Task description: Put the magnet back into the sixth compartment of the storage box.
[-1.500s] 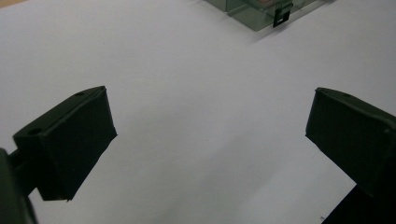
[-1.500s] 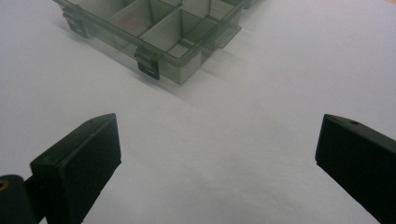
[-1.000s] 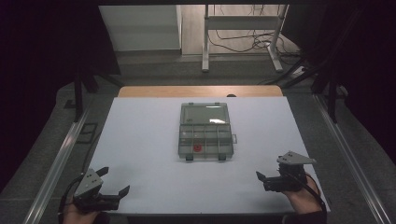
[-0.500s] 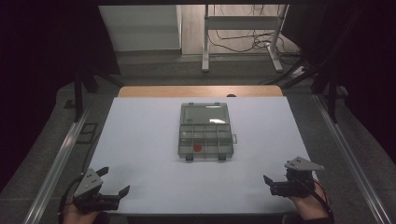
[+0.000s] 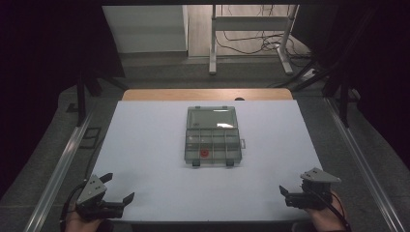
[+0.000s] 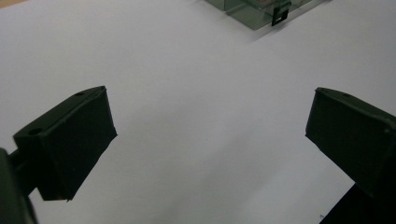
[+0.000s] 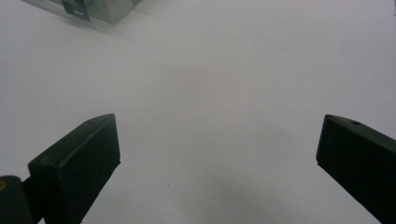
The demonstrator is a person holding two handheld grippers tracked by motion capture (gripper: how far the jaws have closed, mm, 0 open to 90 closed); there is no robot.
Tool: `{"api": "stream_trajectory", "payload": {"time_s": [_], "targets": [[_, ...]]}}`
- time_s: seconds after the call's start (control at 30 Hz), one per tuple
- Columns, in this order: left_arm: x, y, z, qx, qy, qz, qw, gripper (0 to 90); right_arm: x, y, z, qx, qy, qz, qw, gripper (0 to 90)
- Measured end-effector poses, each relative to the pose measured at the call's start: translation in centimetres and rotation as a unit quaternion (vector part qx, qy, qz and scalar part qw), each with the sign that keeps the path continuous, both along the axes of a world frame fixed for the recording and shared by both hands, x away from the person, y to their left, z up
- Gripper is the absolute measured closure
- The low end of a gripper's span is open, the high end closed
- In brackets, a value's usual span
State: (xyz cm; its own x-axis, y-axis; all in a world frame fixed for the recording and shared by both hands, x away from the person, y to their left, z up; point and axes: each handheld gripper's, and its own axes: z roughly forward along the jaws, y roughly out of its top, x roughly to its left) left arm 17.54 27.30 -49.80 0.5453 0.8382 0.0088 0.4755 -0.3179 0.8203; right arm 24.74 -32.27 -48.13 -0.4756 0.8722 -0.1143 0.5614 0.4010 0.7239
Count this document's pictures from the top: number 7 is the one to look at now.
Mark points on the clear plastic compartment box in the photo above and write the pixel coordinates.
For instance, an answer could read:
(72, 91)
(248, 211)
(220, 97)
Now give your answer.
(102, 7)

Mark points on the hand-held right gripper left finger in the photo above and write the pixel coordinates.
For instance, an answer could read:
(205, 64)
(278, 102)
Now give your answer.
(77, 168)

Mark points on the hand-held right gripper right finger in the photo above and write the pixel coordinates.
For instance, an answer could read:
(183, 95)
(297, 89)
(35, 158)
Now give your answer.
(361, 161)

